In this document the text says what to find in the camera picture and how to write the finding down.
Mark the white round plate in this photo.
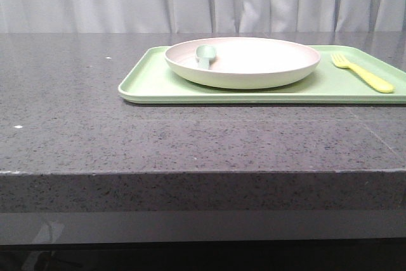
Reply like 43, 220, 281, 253
164, 37, 321, 89

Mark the yellow plastic fork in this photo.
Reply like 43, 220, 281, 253
331, 53, 395, 93

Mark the light green rectangular tray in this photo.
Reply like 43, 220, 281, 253
118, 45, 405, 104

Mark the pale green plastic spoon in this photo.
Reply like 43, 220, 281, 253
195, 44, 216, 70

